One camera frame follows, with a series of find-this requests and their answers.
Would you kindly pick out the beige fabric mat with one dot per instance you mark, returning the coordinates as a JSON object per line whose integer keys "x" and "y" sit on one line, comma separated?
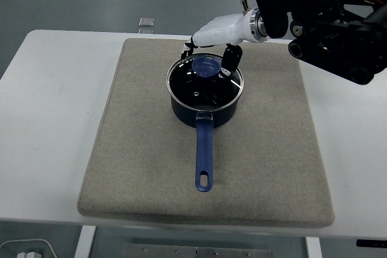
{"x": 145, "y": 149}

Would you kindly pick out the white power adapter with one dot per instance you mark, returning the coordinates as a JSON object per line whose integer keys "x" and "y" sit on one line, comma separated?
{"x": 28, "y": 255}

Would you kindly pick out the grey metal plate with screws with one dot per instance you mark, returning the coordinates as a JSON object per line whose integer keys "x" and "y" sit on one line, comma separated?
{"x": 196, "y": 252}

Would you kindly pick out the small silver floor plate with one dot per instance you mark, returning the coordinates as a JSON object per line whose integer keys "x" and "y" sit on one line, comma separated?
{"x": 146, "y": 21}
{"x": 146, "y": 31}

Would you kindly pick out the glass pot lid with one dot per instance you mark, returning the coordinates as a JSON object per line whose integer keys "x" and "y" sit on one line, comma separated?
{"x": 199, "y": 89}

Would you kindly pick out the black flat bar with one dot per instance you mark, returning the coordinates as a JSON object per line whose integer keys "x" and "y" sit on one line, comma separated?
{"x": 372, "y": 243}

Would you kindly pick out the white table leg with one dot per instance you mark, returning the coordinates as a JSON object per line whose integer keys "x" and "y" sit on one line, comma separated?
{"x": 84, "y": 243}
{"x": 313, "y": 249}

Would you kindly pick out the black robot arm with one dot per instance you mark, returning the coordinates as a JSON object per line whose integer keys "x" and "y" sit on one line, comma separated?
{"x": 326, "y": 28}

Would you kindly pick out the robot hand, white shell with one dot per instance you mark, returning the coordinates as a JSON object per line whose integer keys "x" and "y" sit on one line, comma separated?
{"x": 220, "y": 30}

